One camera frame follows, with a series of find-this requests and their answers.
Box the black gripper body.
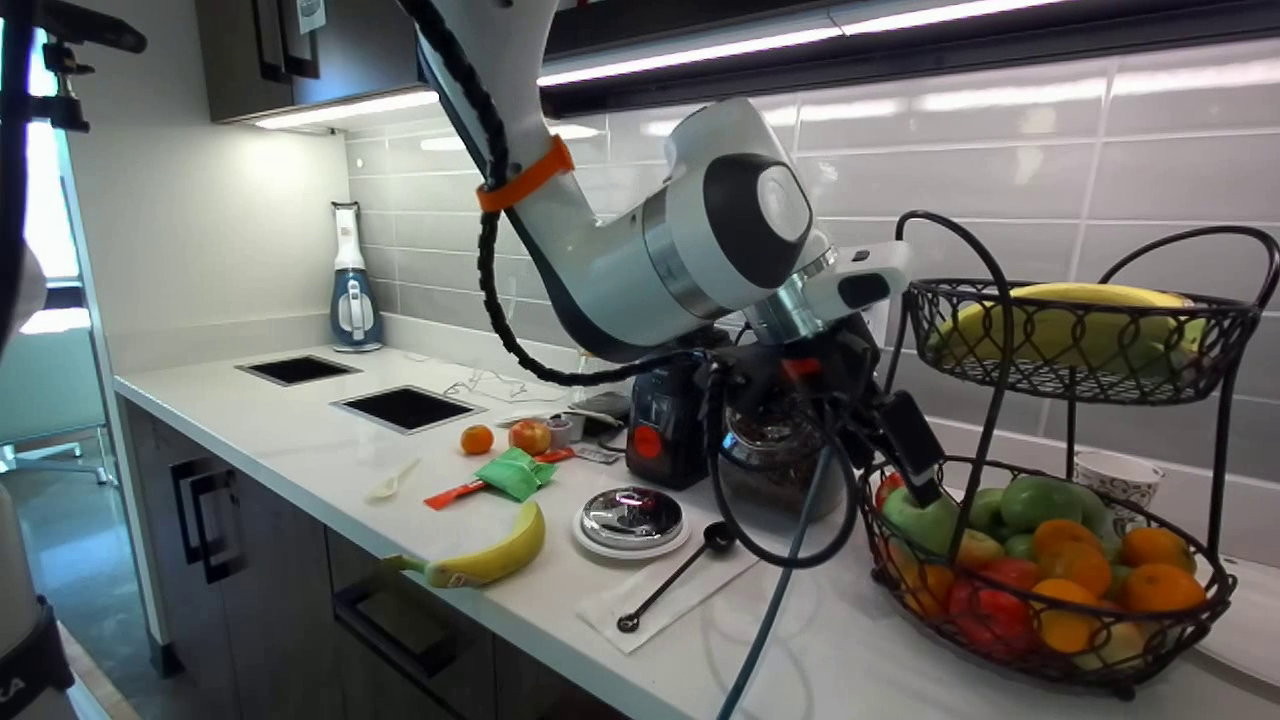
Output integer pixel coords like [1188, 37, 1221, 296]
[723, 317, 893, 446]

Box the plain green apple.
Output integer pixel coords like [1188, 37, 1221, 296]
[882, 483, 961, 560]

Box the small green apple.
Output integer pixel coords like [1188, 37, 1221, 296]
[966, 483, 1015, 539]

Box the yellow-red apple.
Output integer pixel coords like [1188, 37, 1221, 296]
[956, 526, 1011, 577]

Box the large green apple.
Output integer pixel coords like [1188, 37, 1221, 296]
[996, 472, 1111, 534]

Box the pale yellow apple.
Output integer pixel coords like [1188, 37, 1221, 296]
[1078, 617, 1155, 674]

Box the glass coffee jar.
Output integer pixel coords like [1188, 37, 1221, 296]
[718, 419, 837, 517]

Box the orange fruit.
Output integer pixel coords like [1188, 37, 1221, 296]
[906, 560, 966, 618]
[1053, 539, 1122, 599]
[1034, 577, 1109, 654]
[1034, 517, 1103, 564]
[1122, 560, 1213, 618]
[1117, 523, 1197, 577]

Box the black coffee grinder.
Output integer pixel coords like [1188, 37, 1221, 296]
[624, 355, 721, 491]

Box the greenish yellow banana bunch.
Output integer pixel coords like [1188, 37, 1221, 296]
[935, 300, 1213, 378]

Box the patterned white bowl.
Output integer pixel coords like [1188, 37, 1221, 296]
[1072, 446, 1163, 512]

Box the black foil packet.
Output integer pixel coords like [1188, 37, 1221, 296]
[554, 386, 638, 466]

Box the black measuring spoon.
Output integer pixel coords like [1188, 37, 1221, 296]
[612, 517, 744, 636]

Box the ripe yellow banana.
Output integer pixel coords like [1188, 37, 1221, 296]
[1007, 277, 1199, 320]

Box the white paper napkin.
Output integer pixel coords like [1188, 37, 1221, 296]
[577, 526, 776, 654]

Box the red-orange round fruit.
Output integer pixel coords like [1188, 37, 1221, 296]
[507, 415, 560, 459]

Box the green packet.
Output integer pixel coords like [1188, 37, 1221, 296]
[478, 444, 557, 508]

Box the clear plastic wrap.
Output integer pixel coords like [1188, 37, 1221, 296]
[445, 364, 565, 412]

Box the yellow banana green stem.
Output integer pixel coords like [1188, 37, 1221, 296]
[393, 494, 554, 593]

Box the orange strip wrapper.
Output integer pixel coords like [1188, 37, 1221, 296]
[426, 477, 492, 517]

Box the white plastic utensil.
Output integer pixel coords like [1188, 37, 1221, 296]
[369, 455, 428, 508]

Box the dark lower cabinet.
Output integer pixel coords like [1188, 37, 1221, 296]
[118, 394, 632, 720]

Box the dark narrow upper cabinet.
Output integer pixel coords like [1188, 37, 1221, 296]
[194, 0, 428, 127]

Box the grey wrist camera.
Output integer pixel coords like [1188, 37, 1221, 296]
[797, 240, 914, 341]

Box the black wire two-tier rack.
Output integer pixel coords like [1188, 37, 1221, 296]
[858, 208, 1280, 698]

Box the blue hose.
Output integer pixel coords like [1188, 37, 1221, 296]
[718, 444, 840, 720]

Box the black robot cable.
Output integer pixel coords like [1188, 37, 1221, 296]
[397, 0, 863, 571]

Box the orange cable strap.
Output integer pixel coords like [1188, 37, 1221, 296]
[474, 133, 580, 215]

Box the black drawer handle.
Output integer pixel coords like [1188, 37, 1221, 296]
[333, 571, 466, 674]

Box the black cabinet handle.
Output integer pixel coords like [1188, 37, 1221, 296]
[195, 466, 251, 589]
[170, 455, 215, 564]

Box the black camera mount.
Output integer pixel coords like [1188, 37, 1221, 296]
[23, 0, 154, 134]

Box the thick black hanging cable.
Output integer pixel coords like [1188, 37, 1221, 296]
[0, 0, 42, 355]

